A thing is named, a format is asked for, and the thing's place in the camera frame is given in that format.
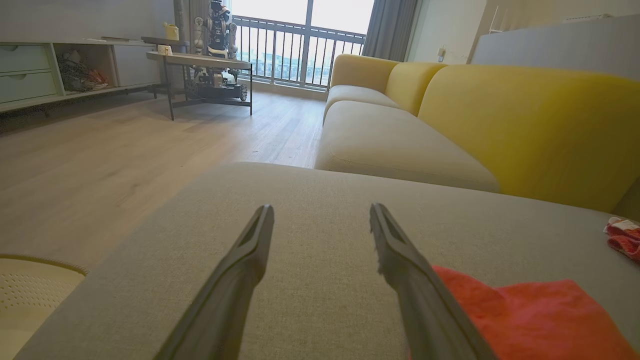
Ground red garment with white stripes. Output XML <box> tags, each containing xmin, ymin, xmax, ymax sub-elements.
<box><xmin>407</xmin><ymin>265</ymin><xmax>640</xmax><ymax>360</ymax></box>

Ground cream perforated laundry basket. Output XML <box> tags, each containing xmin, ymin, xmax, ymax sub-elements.
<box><xmin>0</xmin><ymin>254</ymin><xmax>90</xmax><ymax>360</ymax></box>

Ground small grey sofa seat cushion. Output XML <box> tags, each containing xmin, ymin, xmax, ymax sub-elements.
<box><xmin>322</xmin><ymin>85</ymin><xmax>401</xmax><ymax>124</ymax></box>

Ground white wheeled humanoid robot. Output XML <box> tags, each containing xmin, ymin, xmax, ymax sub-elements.
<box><xmin>185</xmin><ymin>0</ymin><xmax>250</xmax><ymax>101</ymax></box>

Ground dark grey curtain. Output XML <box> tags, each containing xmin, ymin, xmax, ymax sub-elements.
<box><xmin>361</xmin><ymin>0</ymin><xmax>419</xmax><ymax>62</ymax></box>

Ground red shorts with white waistband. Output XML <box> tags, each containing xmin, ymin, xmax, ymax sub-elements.
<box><xmin>604</xmin><ymin>216</ymin><xmax>640</xmax><ymax>264</ymax></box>

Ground dark small side table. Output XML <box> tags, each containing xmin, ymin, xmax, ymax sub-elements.
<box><xmin>141</xmin><ymin>36</ymin><xmax>191</xmax><ymax>99</ymax></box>

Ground yellow sofa end backrest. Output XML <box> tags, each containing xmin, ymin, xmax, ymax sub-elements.
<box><xmin>330</xmin><ymin>54</ymin><xmax>401</xmax><ymax>91</ymax></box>

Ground wooden coffee table black legs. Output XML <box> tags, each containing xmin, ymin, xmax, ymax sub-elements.
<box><xmin>146</xmin><ymin>50</ymin><xmax>254</xmax><ymax>121</ymax></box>

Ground narrow yellow sofa backrest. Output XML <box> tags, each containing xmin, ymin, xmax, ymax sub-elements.
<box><xmin>385</xmin><ymin>61</ymin><xmax>449</xmax><ymax>117</ymax></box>

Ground grey upright panel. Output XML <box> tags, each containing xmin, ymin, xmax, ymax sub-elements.
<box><xmin>470</xmin><ymin>14</ymin><xmax>640</xmax><ymax>82</ymax></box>

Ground balcony glass door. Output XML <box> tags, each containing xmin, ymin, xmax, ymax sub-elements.
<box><xmin>227</xmin><ymin>0</ymin><xmax>376</xmax><ymax>92</ymax></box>

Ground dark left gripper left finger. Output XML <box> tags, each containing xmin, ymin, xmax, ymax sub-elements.
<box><xmin>155</xmin><ymin>204</ymin><xmax>275</xmax><ymax>360</ymax></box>

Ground grey balcony railing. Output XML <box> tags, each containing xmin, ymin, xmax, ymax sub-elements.
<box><xmin>231</xmin><ymin>15</ymin><xmax>369</xmax><ymax>91</ymax></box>

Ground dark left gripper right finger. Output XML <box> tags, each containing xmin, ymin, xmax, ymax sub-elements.
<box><xmin>369</xmin><ymin>202</ymin><xmax>499</xmax><ymax>360</ymax></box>

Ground light sheer curtain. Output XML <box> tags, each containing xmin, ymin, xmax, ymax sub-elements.
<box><xmin>172</xmin><ymin>0</ymin><xmax>211</xmax><ymax>44</ymax></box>

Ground large grey sofa seat cushion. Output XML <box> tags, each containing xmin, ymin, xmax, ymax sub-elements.
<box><xmin>315</xmin><ymin>100</ymin><xmax>501</xmax><ymax>194</ymax></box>

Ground large yellow sofa backrest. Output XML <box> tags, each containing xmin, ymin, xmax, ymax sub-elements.
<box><xmin>419</xmin><ymin>65</ymin><xmax>640</xmax><ymax>214</ymax></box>

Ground white and green TV cabinet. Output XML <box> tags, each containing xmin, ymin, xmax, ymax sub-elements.
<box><xmin>0</xmin><ymin>37</ymin><xmax>171</xmax><ymax>114</ymax></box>

